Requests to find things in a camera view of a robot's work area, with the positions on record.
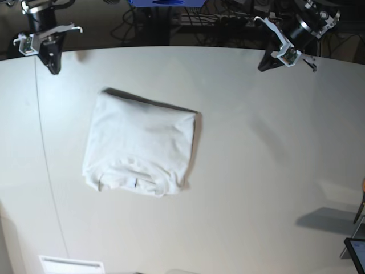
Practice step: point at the white paper sheet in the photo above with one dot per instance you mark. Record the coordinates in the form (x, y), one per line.
(65, 266)

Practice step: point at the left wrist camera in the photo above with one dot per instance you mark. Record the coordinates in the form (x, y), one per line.
(290, 56)

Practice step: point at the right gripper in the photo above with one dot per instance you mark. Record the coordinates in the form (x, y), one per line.
(42, 21)

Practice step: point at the white T-shirt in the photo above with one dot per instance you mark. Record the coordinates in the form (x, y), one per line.
(138, 145)

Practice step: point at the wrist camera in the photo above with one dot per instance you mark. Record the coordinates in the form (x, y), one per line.
(29, 44)
(290, 56)

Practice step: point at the black tripod leg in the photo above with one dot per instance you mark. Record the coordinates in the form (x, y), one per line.
(360, 210)

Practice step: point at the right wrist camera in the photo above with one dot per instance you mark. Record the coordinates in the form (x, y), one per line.
(29, 44)

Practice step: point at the tablet on stand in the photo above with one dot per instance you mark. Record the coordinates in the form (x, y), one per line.
(354, 250)

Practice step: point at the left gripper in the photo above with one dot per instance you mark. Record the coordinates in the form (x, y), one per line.
(311, 21)

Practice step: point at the blue box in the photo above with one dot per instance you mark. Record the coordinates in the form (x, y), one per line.
(167, 3)

